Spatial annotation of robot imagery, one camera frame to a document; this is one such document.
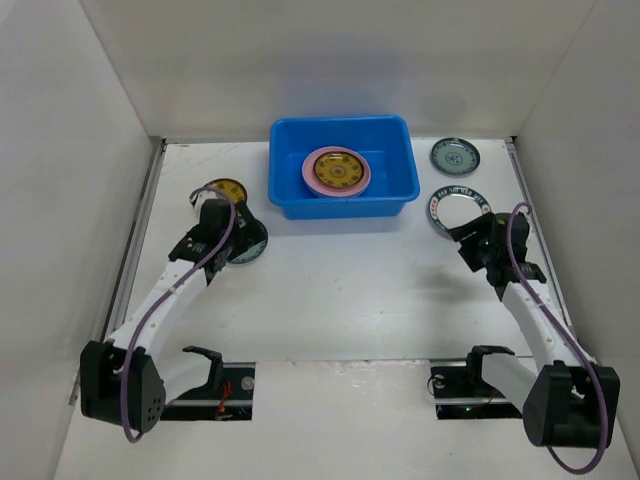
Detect purple plastic plate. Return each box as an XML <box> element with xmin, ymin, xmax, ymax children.
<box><xmin>309</xmin><ymin>189</ymin><xmax>364</xmax><ymax>199</ymax></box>

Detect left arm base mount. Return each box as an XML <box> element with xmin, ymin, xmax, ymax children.
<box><xmin>161</xmin><ymin>363</ymin><xmax>256</xmax><ymax>422</ymax></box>

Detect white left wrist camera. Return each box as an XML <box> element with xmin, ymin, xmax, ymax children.
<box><xmin>189</xmin><ymin>186</ymin><xmax>219</xmax><ymax>209</ymax></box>

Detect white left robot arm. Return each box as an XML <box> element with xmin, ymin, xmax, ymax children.
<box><xmin>80</xmin><ymin>194</ymin><xmax>268</xmax><ymax>443</ymax></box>

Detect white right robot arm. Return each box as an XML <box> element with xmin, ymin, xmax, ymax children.
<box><xmin>449</xmin><ymin>212</ymin><xmax>620</xmax><ymax>449</ymax></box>

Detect green rimmed white plate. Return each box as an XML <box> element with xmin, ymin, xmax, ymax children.
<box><xmin>426</xmin><ymin>185</ymin><xmax>492</xmax><ymax>238</ymax></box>

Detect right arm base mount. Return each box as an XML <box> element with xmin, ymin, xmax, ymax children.
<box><xmin>426</xmin><ymin>359</ymin><xmax>521</xmax><ymax>420</ymax></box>

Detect pink plastic plate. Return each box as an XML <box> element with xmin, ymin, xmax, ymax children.
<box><xmin>301</xmin><ymin>146</ymin><xmax>372</xmax><ymax>192</ymax></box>

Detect blue floral small plate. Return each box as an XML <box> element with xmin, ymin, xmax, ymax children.
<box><xmin>229</xmin><ymin>221</ymin><xmax>268</xmax><ymax>266</ymax></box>

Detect blue plastic bin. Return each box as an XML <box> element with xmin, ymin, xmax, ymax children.
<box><xmin>268</xmin><ymin>115</ymin><xmax>420</xmax><ymax>220</ymax></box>

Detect yellow patterned small plate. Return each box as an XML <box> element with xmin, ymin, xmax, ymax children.
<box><xmin>313</xmin><ymin>151</ymin><xmax>365</xmax><ymax>190</ymax></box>

